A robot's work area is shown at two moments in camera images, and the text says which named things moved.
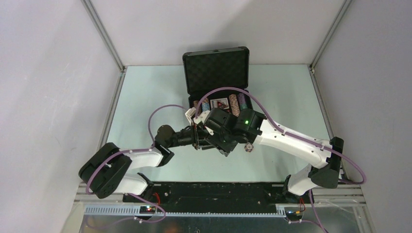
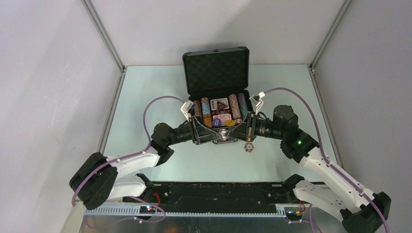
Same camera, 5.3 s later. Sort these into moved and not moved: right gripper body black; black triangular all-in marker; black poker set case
Moved: right gripper body black
Not moved: black poker set case; black triangular all-in marker
